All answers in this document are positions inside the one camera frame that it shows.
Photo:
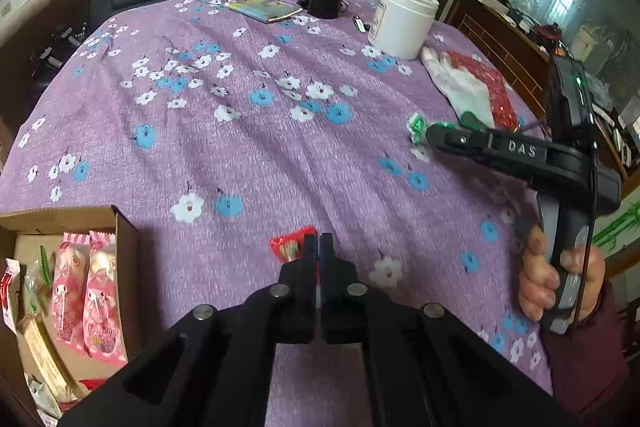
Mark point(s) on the clear packet with green edge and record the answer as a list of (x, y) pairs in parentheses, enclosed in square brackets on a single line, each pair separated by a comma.
[(40, 267)]

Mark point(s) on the white plastic jar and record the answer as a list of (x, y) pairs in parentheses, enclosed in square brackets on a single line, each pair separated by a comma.
[(402, 19)]

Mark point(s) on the person's right forearm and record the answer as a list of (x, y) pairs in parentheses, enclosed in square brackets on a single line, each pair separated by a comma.
[(590, 367)]

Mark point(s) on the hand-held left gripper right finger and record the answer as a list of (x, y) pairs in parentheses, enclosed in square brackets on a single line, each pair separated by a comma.
[(336, 292)]

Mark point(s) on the brown cardboard box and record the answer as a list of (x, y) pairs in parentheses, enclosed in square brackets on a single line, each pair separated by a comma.
[(125, 257)]

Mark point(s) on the pink cartoon snack packet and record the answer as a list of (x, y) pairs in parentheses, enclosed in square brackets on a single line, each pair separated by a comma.
[(67, 292), (102, 302)]

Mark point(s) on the person's right hand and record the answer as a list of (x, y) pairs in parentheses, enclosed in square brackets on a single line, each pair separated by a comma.
[(535, 282)]

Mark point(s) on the red plastic bag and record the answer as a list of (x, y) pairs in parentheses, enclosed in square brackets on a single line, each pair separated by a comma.
[(495, 82)]

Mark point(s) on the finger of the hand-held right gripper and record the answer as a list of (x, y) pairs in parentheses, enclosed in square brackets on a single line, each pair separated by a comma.
[(450, 139)]

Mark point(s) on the small white black gadget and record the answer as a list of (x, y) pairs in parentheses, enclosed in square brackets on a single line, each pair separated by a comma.
[(360, 24)]

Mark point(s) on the wooden cabinet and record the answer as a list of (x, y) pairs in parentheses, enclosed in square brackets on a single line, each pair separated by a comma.
[(480, 32)]

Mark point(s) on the clear yellow biscuit packet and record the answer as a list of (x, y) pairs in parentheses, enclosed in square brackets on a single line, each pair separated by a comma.
[(45, 352)]

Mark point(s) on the white glove with green cuff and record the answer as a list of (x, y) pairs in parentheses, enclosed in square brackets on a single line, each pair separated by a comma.
[(462, 82)]

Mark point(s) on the small red candy packet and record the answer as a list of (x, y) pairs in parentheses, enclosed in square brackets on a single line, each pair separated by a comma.
[(287, 247)]

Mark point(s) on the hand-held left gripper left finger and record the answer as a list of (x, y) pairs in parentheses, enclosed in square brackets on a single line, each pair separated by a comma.
[(302, 292)]

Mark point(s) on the brown armchair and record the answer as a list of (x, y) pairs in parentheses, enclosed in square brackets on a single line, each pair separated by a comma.
[(30, 37)]

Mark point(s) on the green candy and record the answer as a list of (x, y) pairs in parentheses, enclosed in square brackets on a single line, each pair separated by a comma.
[(417, 127)]

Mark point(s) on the colourful booklet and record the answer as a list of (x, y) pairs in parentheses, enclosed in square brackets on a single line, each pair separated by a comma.
[(265, 9)]

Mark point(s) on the white and red snack packet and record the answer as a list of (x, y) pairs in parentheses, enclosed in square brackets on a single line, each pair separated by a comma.
[(7, 297)]

